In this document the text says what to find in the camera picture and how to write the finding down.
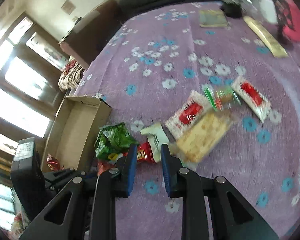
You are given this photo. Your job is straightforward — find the beige long cracker pack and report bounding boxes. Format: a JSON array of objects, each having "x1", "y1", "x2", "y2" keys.
[{"x1": 165, "y1": 110, "x2": 237, "y2": 163}]

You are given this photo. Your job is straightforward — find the green pea snack bag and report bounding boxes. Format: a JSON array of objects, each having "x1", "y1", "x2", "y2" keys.
[{"x1": 94, "y1": 122, "x2": 139, "y2": 161}]

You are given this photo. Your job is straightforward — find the red bar snack pack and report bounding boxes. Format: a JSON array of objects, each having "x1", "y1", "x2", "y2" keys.
[{"x1": 137, "y1": 141, "x2": 155, "y2": 164}]

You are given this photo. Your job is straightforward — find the white small snack packet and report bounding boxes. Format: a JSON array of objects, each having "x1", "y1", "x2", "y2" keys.
[{"x1": 140, "y1": 123, "x2": 170, "y2": 163}]

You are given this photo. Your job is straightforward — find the green nut candy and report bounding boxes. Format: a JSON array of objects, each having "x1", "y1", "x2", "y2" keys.
[{"x1": 203, "y1": 86, "x2": 242, "y2": 111}]

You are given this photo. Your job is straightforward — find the white red sachet snack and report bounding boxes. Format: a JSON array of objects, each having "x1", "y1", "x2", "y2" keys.
[{"x1": 231, "y1": 75, "x2": 271, "y2": 123}]

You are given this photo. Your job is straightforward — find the shiny red snack bag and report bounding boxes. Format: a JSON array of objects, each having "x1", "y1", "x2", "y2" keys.
[{"x1": 46, "y1": 154, "x2": 63, "y2": 172}]

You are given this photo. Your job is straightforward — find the dark red snack bag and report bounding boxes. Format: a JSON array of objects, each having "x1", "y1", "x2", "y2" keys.
[{"x1": 97, "y1": 160, "x2": 114, "y2": 176}]

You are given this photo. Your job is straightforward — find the cardboard tray box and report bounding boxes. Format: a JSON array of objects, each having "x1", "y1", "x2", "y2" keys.
[{"x1": 41, "y1": 95, "x2": 112, "y2": 172}]

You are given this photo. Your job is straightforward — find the floral blanket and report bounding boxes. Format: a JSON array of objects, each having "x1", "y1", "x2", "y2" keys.
[{"x1": 58, "y1": 59, "x2": 85, "y2": 92}]

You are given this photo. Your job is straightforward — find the brown armchair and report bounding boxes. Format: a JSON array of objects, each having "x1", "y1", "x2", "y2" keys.
[{"x1": 59, "y1": 0, "x2": 122, "y2": 70}]

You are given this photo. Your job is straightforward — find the olive green notebook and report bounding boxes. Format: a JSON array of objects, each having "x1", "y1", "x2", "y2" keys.
[{"x1": 199, "y1": 10, "x2": 229, "y2": 28}]

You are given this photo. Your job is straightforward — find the pink thermos with knit sleeve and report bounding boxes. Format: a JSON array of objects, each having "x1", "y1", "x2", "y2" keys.
[{"x1": 283, "y1": 0, "x2": 300, "y2": 42}]

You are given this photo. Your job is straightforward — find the small black box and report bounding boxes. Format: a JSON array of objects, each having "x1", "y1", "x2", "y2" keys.
[{"x1": 221, "y1": 0, "x2": 242, "y2": 18}]

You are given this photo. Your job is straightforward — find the black phone stand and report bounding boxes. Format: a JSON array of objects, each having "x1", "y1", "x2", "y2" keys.
[{"x1": 273, "y1": 0, "x2": 292, "y2": 49}]

